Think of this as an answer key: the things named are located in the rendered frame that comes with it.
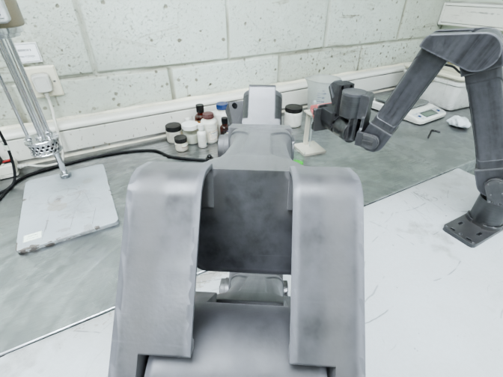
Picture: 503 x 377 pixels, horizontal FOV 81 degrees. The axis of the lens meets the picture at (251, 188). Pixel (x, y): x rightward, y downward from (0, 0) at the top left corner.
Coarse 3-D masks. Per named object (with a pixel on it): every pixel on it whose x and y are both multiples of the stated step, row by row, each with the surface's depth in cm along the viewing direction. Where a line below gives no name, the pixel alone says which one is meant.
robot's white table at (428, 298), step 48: (432, 192) 78; (384, 240) 63; (432, 240) 63; (288, 288) 53; (384, 288) 53; (432, 288) 53; (480, 288) 53; (96, 336) 46; (384, 336) 46; (432, 336) 46; (480, 336) 46
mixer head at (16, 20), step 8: (0, 0) 47; (8, 0) 50; (0, 8) 47; (8, 8) 50; (16, 8) 52; (0, 16) 47; (8, 16) 49; (16, 16) 52; (0, 24) 50; (8, 24) 51; (16, 24) 52; (24, 24) 55; (0, 32) 51; (8, 32) 52; (16, 32) 53
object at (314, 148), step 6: (306, 114) 94; (306, 120) 95; (306, 126) 96; (306, 132) 97; (306, 138) 98; (294, 144) 99; (300, 144) 99; (306, 144) 99; (312, 144) 99; (318, 144) 99; (306, 150) 96; (312, 150) 96; (318, 150) 96; (324, 150) 96
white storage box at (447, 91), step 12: (444, 72) 126; (456, 72) 126; (432, 84) 130; (444, 84) 125; (456, 84) 121; (432, 96) 132; (444, 96) 127; (456, 96) 124; (444, 108) 129; (456, 108) 128
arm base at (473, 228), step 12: (480, 204) 64; (492, 204) 62; (468, 216) 68; (480, 216) 65; (492, 216) 63; (444, 228) 66; (456, 228) 65; (468, 228) 65; (480, 228) 65; (492, 228) 64; (468, 240) 62; (480, 240) 62
